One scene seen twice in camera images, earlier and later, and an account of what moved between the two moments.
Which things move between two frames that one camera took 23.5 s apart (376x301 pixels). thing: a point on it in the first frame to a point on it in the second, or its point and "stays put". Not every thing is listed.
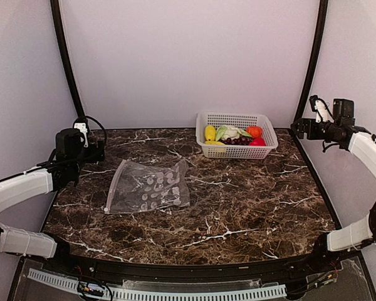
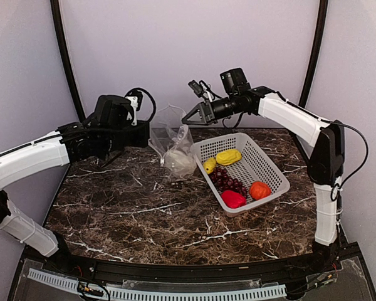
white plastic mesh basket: (244, 120) to (238, 173)
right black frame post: (321, 25) stays put
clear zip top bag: (137, 188) to (172, 142)
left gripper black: (94, 157) to (142, 140)
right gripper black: (303, 125) to (208, 116)
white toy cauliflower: (228, 132) to (180, 161)
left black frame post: (65, 51) stays put
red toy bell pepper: (258, 142) to (233, 199)
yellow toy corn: (210, 133) to (208, 165)
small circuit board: (83, 287) stays put
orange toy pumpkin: (256, 132) to (259, 190)
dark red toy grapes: (244, 140) to (222, 180)
